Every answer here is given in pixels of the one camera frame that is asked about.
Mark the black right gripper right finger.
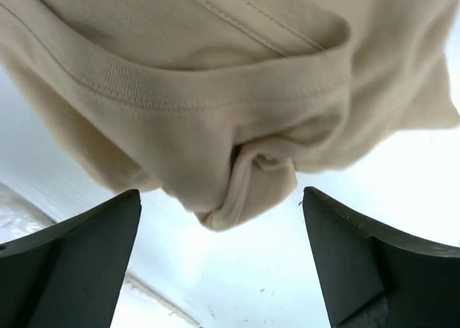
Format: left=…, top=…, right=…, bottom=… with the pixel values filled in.
left=303, top=187, right=459, bottom=328

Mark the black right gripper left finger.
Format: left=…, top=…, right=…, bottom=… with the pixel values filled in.
left=1, top=190, right=141, bottom=328

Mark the beige t shirt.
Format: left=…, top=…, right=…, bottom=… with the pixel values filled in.
left=1, top=0, right=459, bottom=231

